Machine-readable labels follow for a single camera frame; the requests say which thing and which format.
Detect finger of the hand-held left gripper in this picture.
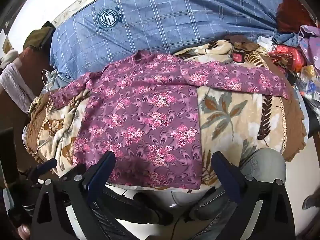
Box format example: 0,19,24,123
36,158,58,176

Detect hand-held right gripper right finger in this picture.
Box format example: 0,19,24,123
212,151,297,240

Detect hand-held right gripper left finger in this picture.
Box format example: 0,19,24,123
31,151,116,240

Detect purple floral shirt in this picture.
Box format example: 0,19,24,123
51,50,290,190

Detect person's left hand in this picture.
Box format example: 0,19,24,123
17,224,32,240

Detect person's grey jeans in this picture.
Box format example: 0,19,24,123
92,148,287,240

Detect beige leaf print blanket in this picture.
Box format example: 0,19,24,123
24,39,308,193

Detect white lace cloth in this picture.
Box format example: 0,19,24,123
0,62,36,113

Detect colourful snack packets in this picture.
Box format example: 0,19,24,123
297,65,320,101

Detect small red jar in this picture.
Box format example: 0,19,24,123
232,50,246,63

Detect olive green cloth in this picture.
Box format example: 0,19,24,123
23,21,57,53

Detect red plastic bag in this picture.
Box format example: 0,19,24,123
267,45,307,72

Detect brown crumpled cloth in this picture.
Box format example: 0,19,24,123
224,35,261,52

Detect blue denim cloth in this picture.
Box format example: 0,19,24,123
271,31,301,47

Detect purple patterned cloth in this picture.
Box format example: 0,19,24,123
299,25,320,71

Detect blue plaid quilt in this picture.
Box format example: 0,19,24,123
50,0,283,80

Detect dark red cloth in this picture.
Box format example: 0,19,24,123
276,0,316,34

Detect white charger cable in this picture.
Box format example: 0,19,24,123
32,69,60,155

